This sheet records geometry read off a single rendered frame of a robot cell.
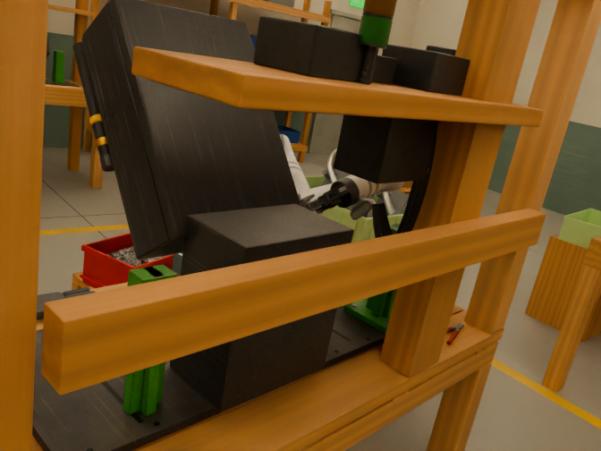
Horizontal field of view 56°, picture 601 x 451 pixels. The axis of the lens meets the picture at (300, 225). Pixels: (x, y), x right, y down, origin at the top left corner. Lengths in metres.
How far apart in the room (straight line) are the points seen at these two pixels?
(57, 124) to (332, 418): 6.13
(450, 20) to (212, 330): 9.31
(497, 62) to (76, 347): 0.95
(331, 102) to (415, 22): 9.55
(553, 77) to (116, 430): 1.32
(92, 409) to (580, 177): 7.91
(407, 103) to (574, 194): 7.74
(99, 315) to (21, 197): 0.15
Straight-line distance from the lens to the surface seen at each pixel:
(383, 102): 0.88
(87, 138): 7.00
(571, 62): 1.64
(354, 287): 0.96
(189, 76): 0.76
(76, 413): 1.13
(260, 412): 1.19
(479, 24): 1.26
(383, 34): 0.95
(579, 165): 8.59
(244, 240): 1.01
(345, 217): 2.41
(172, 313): 0.70
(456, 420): 1.93
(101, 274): 1.75
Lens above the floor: 1.58
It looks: 17 degrees down
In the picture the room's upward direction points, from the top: 10 degrees clockwise
